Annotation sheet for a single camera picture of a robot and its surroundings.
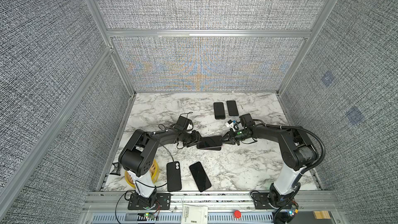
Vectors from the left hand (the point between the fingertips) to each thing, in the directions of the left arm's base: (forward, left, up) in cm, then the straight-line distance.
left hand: (201, 141), depth 92 cm
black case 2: (-18, +16, -3) cm, 24 cm away
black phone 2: (-20, +2, -1) cm, 20 cm away
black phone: (+25, -15, -2) cm, 29 cm away
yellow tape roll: (-17, +25, +3) cm, 30 cm away
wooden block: (-39, -51, 0) cm, 64 cm away
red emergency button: (-36, -14, 0) cm, 39 cm away
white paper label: (-35, +7, -1) cm, 36 cm away
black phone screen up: (+25, -24, -1) cm, 35 cm away
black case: (-4, -8, -1) cm, 9 cm away
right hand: (-1, -11, +2) cm, 12 cm away
